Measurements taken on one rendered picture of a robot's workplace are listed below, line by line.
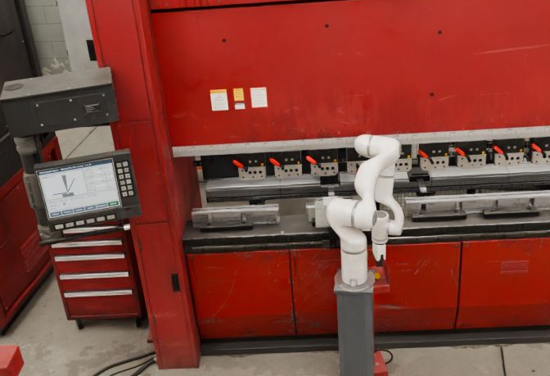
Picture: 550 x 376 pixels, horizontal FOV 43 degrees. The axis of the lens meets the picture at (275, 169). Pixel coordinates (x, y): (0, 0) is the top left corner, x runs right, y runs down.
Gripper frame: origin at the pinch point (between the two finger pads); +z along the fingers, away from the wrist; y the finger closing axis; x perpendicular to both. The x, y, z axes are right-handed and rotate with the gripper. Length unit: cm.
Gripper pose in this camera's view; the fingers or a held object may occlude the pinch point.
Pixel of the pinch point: (379, 263)
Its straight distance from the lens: 378.2
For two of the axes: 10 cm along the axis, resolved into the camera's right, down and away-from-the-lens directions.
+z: 0.6, 8.4, 5.3
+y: 1.3, 5.2, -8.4
